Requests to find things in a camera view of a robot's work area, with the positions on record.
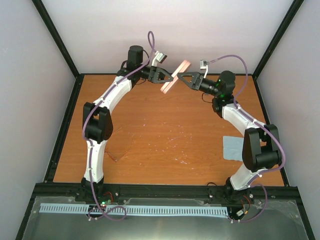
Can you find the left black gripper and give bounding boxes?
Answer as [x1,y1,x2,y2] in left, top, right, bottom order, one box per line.
[137,64,176,84]

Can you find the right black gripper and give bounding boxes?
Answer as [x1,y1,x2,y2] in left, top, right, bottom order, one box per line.
[177,72,220,97]

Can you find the pink glasses case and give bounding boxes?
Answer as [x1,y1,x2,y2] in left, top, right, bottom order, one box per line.
[160,60,191,94]

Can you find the light blue cleaning cloth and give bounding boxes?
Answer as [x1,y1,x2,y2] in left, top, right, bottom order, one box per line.
[223,136,244,162]

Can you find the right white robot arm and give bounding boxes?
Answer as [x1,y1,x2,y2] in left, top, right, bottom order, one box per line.
[177,70,282,202]

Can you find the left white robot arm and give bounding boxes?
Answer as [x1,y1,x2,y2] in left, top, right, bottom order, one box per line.
[81,45,173,202]

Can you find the transparent orange sunglasses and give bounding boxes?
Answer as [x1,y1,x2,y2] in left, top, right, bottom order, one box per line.
[104,126,135,162]

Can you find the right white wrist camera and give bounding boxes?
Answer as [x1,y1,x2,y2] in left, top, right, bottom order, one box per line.
[200,59,209,78]

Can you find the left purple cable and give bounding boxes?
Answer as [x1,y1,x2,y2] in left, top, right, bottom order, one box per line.
[82,30,157,223]

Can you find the purple cable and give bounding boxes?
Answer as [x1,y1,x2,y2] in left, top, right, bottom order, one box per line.
[207,54,286,224]
[82,30,157,223]

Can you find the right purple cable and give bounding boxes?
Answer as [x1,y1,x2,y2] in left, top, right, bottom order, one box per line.
[207,54,286,224]

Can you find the black aluminium frame rail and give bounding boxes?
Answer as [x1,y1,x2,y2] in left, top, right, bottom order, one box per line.
[31,182,301,204]

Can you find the light blue slotted cable duct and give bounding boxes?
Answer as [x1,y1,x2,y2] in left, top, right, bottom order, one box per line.
[38,203,228,218]

